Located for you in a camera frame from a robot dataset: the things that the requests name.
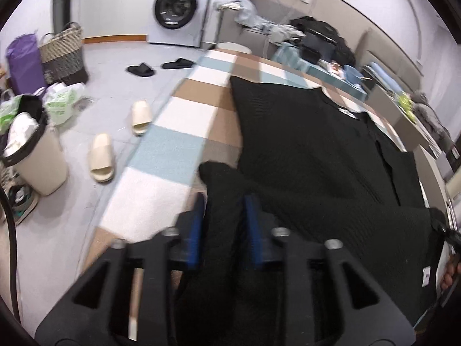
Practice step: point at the pile of light clothes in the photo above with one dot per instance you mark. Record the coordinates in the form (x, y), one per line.
(245, 10)

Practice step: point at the black backpack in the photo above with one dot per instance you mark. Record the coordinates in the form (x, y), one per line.
(324, 25)

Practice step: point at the white green plastic bag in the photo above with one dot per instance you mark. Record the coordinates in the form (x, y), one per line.
(63, 102)
(9, 113)

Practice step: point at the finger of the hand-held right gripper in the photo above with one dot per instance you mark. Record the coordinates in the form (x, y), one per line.
(448, 234)

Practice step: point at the white base cabinet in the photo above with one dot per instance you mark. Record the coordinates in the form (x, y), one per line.
(115, 10)

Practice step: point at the folded blue clothes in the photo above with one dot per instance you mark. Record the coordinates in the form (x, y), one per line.
(383, 77)

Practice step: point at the grey clothes heap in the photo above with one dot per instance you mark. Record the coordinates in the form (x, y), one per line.
(430, 119)

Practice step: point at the black slipper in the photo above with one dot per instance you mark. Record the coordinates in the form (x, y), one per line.
(178, 63)
(140, 69)

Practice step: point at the black knit sweater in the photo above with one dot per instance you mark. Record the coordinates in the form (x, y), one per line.
(306, 151)

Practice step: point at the white washing machine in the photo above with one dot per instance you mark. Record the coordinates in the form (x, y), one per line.
(180, 7)

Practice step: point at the cream slipper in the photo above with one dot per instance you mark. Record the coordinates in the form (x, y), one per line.
(101, 158)
(140, 117)

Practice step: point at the white round stool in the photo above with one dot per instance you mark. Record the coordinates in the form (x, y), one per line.
(234, 46)

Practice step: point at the beige trash bin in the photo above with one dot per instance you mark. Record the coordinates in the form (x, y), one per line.
(39, 165)

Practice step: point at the blue bowl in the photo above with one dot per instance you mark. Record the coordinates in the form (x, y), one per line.
(352, 72)

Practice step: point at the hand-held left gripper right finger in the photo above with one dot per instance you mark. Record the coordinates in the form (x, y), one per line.
(252, 234)

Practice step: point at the checkered blanket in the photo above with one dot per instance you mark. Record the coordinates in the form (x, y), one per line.
(162, 173)

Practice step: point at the yellow green item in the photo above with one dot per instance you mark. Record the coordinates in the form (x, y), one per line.
(405, 101)

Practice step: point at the person's right hand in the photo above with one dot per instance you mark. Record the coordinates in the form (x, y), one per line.
(452, 274)

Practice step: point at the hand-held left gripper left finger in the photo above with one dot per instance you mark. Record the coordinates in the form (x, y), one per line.
(194, 230)

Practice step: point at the grey sneaker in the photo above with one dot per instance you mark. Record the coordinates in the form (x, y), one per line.
(21, 202)

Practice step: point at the wicker laundry basket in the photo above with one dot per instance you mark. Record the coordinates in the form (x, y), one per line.
(63, 57)

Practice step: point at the purple bag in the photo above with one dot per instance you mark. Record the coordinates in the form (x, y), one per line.
(23, 65)

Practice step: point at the dark glass door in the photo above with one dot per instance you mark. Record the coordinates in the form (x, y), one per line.
(61, 3)

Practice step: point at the white food tray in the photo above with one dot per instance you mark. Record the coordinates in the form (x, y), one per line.
(335, 68)

